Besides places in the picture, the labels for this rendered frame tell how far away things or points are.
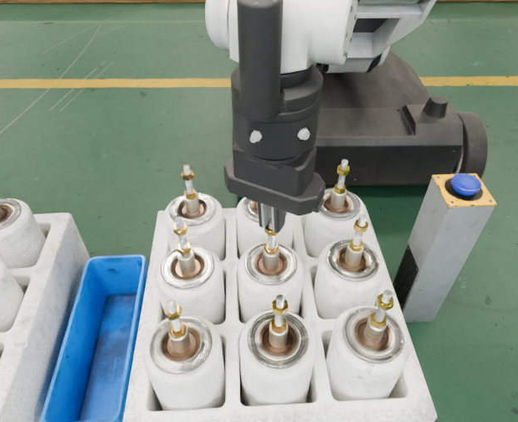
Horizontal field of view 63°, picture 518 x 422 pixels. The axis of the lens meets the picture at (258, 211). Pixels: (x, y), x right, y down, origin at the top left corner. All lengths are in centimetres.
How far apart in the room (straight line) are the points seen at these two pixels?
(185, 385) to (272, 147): 29
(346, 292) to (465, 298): 41
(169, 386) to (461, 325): 59
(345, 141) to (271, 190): 52
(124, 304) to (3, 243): 26
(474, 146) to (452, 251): 39
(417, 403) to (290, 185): 33
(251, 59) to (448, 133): 75
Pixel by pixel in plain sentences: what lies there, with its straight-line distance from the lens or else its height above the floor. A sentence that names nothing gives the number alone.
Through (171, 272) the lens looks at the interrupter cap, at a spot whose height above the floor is 25.
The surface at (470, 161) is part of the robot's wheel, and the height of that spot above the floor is 14.
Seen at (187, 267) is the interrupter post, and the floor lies 26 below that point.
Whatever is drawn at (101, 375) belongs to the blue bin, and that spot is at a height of 0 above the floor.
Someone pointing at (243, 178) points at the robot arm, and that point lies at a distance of 48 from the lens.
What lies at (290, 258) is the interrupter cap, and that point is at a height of 25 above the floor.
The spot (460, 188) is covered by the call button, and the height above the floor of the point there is 33.
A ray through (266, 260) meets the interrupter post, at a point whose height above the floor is 27.
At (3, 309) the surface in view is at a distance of 72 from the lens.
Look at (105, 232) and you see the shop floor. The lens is 105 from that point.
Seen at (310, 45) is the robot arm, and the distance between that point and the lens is 37.
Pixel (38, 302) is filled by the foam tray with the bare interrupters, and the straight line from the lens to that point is 73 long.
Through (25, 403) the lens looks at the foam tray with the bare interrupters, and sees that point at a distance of 72.
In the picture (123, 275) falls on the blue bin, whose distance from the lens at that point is 86.
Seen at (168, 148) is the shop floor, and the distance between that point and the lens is 127.
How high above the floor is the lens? 72
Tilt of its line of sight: 44 degrees down
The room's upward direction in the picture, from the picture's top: straight up
